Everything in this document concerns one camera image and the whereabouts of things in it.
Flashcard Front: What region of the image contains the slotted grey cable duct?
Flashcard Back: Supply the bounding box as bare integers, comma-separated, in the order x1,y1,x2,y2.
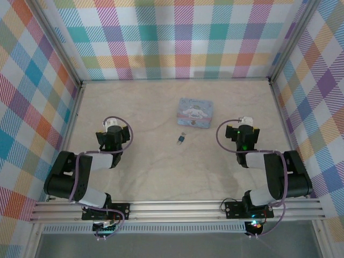
42,224,247,234

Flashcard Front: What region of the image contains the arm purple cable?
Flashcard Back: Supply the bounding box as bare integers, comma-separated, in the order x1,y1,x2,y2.
216,117,290,240
68,116,134,241

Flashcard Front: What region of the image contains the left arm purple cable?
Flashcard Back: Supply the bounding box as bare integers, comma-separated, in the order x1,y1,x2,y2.
68,116,134,241

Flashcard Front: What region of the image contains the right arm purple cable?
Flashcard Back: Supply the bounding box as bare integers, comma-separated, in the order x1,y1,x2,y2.
216,117,290,240

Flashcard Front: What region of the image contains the wide aluminium mounting rail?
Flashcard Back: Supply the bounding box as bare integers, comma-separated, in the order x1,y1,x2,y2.
29,200,326,223

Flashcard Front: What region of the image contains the short aluminium frame post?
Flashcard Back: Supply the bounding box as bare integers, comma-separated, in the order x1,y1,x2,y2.
24,221,45,258
311,219,333,258

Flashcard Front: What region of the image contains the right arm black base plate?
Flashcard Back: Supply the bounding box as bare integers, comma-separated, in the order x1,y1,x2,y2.
225,201,274,219

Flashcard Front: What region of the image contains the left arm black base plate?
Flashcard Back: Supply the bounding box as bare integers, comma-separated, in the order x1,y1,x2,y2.
82,203,131,220

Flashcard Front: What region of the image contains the long aluminium floor rail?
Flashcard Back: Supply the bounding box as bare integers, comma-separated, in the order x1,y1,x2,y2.
80,78,273,84

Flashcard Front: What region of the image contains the green controller board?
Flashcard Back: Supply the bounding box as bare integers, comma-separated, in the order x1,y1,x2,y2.
92,219,120,234

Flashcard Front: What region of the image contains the blue cartoon tin box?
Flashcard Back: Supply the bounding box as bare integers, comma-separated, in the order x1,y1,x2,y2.
176,97,215,130

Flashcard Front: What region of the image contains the black controller board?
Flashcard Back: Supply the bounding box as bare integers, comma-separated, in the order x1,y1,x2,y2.
246,219,264,235

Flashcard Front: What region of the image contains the aluminium side floor rail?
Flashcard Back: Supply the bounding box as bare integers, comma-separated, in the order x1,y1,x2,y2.
269,80,310,199
45,82,87,202

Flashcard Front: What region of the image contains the grey metal base panel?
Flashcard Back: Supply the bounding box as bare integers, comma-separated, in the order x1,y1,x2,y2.
34,233,323,258

